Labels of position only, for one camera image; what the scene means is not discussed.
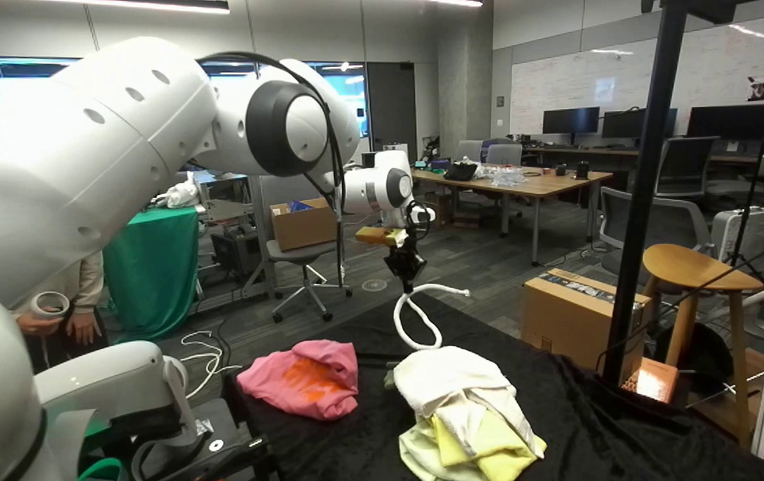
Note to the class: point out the wooden stool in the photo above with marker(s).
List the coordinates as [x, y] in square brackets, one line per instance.
[696, 275]

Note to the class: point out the yellow microfiber cloth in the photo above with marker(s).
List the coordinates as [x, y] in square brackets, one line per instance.
[486, 442]

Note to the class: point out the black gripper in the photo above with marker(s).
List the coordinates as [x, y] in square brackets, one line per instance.
[405, 259]

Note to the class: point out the wooden office table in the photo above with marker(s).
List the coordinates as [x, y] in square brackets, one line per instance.
[526, 183]

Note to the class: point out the cardboard box on floor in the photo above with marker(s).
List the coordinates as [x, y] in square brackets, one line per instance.
[570, 314]

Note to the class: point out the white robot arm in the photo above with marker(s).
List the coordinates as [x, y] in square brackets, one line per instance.
[84, 155]

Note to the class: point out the pink printed cloth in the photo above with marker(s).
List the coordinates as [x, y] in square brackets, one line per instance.
[315, 377]

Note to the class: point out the green draped table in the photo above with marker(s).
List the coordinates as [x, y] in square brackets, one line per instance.
[154, 270]

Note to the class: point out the black camera stand pole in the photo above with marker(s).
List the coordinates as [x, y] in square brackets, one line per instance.
[657, 101]

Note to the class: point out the office chair with box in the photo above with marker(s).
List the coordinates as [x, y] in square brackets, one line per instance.
[297, 227]

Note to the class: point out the black velvet table cloth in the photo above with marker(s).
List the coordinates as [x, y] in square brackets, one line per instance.
[591, 429]

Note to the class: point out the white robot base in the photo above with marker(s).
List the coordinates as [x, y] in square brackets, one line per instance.
[139, 399]

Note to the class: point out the person in beige sweater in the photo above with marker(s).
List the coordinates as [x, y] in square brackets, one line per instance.
[78, 330]

